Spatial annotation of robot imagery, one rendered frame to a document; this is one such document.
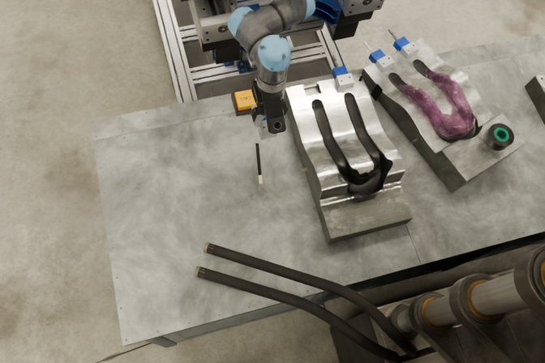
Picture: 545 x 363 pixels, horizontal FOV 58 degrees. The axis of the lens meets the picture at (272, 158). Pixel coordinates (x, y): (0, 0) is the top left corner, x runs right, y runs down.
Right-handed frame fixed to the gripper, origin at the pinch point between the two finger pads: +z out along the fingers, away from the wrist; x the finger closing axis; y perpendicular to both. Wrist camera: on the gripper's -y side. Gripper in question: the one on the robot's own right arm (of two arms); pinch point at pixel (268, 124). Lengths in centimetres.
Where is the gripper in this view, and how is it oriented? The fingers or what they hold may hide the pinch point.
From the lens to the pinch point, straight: 145.5
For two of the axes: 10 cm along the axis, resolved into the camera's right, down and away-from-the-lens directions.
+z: -0.7, 3.9, 9.2
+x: -9.6, 2.1, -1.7
